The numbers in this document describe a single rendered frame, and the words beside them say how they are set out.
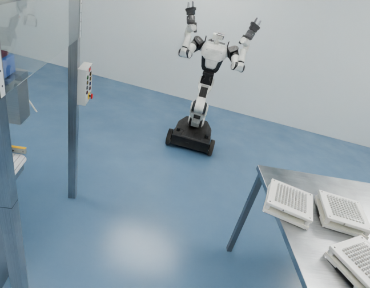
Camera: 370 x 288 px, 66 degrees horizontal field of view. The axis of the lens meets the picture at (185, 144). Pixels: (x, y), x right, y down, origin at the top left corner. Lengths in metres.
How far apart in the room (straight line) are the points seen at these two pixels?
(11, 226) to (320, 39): 4.37
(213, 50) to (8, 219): 2.53
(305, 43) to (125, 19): 2.73
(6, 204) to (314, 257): 1.40
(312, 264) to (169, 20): 3.95
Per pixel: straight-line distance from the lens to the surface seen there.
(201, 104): 3.25
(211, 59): 3.29
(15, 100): 1.46
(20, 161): 1.65
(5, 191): 1.38
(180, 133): 3.41
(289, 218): 1.66
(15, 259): 1.70
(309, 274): 1.49
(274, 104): 4.97
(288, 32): 4.70
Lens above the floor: 1.85
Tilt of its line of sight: 31 degrees down
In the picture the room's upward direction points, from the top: 14 degrees clockwise
